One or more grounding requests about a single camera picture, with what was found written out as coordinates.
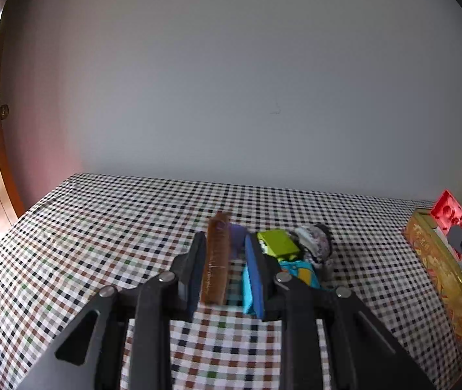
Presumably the red toy brick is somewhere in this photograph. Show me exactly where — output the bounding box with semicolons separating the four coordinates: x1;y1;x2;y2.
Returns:
430;189;462;236

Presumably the brown wooden comb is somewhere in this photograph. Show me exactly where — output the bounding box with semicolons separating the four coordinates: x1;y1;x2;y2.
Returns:
201;211;232;306

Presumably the gold metal tin box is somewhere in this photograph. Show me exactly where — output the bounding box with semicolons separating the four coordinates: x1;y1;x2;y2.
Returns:
403;209;462;352

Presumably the teal toy block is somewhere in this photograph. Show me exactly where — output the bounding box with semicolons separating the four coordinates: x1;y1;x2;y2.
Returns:
242;256;322;321

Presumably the black and white small object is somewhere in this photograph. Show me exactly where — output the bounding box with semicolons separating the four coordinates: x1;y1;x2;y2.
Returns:
294;223;333;281

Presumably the checkered tablecloth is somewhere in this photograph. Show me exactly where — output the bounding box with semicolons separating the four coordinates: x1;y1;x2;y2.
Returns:
0;174;462;389

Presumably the green toy block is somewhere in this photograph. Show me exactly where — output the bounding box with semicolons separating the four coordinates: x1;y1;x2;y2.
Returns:
257;229;300;262

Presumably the purple cube block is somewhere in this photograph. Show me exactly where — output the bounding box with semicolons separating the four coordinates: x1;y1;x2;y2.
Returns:
229;223;248;261

